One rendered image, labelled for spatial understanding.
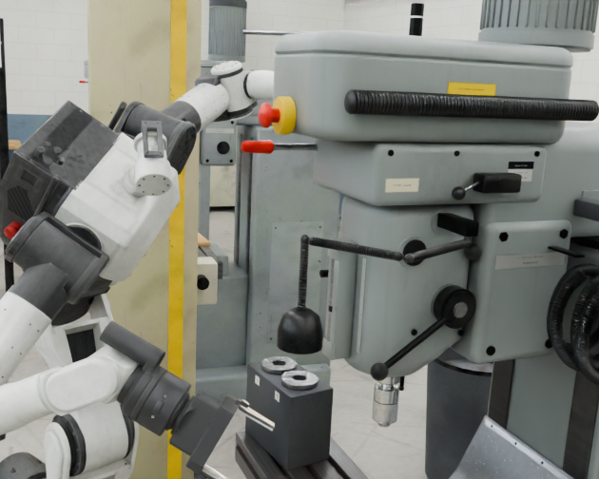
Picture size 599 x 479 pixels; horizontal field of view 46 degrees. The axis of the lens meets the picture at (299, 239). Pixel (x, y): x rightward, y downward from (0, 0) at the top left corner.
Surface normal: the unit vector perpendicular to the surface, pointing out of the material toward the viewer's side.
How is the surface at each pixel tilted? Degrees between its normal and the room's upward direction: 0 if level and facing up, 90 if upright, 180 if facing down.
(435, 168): 90
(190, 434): 72
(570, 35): 90
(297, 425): 90
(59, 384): 84
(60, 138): 46
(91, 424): 60
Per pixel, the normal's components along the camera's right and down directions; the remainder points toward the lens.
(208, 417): 0.01, -0.09
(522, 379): -0.92, 0.04
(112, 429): 0.63, -0.32
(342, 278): 0.38, 0.22
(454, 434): -0.58, 0.22
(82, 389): -0.11, 0.11
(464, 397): -0.38, 0.25
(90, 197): 0.53, -0.54
